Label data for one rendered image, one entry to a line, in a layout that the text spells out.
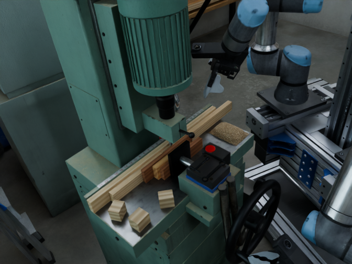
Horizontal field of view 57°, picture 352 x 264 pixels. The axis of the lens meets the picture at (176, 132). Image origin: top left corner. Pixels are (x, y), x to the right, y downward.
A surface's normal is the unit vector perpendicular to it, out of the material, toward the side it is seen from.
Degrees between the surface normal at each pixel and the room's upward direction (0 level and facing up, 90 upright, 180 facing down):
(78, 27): 90
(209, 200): 90
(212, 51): 23
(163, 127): 90
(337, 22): 90
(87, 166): 0
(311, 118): 0
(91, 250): 0
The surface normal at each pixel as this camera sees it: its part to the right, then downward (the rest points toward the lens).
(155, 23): 0.11, 0.62
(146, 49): -0.28, 0.62
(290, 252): 0.32, -0.54
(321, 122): -0.08, -0.78
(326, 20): -0.78, 0.44
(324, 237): -0.64, 0.00
